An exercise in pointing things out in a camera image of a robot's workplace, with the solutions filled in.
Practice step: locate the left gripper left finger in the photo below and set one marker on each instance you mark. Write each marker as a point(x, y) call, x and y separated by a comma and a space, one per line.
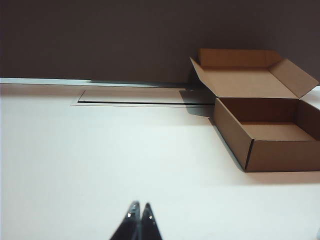
point(131, 225)

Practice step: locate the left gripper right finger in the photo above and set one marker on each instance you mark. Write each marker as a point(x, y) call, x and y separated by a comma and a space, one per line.
point(149, 225)

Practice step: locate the open brown cardboard box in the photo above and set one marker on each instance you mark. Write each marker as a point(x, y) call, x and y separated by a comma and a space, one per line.
point(270, 157)

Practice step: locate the wide brown desk divider panel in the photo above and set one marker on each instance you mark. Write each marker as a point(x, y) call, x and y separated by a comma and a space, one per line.
point(100, 37)

